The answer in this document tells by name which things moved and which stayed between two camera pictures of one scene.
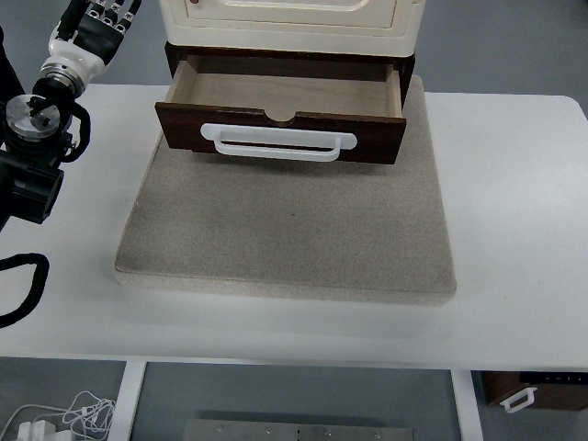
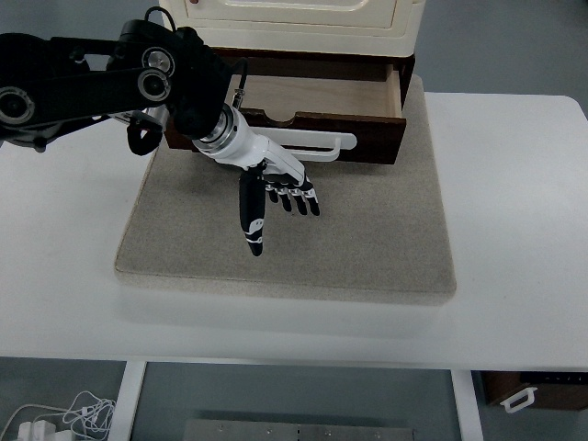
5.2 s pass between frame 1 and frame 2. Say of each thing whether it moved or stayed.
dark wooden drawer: stayed
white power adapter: stayed
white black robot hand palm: moved
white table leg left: stayed
